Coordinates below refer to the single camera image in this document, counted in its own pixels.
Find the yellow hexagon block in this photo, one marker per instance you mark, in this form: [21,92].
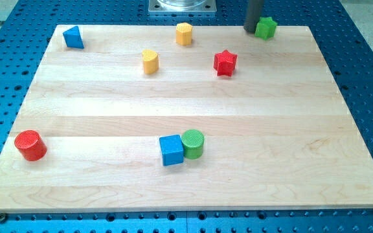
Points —
[183,34]

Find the green cylinder block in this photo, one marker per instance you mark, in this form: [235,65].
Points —
[193,143]

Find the blue cube block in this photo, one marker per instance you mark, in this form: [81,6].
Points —
[171,150]

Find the wooden board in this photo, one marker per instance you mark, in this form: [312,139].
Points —
[278,133]

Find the red star block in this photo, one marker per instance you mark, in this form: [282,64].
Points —
[225,63]

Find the yellow heart block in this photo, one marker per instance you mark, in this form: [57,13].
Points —
[150,60]

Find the green star block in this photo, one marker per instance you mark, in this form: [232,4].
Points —
[265,28]

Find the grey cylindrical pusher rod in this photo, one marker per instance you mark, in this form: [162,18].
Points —
[253,13]

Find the blue triangular block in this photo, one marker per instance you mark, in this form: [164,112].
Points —
[73,38]

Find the red cylinder block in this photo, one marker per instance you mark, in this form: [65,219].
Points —
[30,145]

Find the blue perforated table plate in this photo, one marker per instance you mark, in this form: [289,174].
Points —
[343,31]

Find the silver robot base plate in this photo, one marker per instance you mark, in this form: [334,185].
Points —
[181,6]

